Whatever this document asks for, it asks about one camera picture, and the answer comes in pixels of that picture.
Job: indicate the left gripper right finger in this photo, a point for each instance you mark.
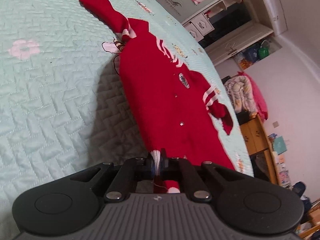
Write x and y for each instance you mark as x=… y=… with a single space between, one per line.
x=177 y=175

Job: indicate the green bag on shelf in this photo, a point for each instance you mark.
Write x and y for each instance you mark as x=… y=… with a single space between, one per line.
x=263 y=51

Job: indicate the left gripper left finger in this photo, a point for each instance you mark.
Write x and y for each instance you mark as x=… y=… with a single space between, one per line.
x=129 y=175

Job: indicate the wooden orange cabinet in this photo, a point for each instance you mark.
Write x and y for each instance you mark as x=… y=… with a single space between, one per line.
x=257 y=142

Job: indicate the pink blanket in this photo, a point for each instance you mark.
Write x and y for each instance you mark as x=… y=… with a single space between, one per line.
x=258 y=98

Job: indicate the red knit varsity jacket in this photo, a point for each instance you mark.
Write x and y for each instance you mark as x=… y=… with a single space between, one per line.
x=173 y=106

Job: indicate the white wardrobe with mirror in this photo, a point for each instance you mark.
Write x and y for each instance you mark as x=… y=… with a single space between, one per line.
x=225 y=28

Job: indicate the mint quilted bee bedspread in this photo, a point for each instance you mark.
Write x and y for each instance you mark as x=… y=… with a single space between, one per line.
x=63 y=107

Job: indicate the floral folded quilt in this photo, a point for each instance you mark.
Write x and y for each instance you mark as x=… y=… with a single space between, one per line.
x=240 y=92

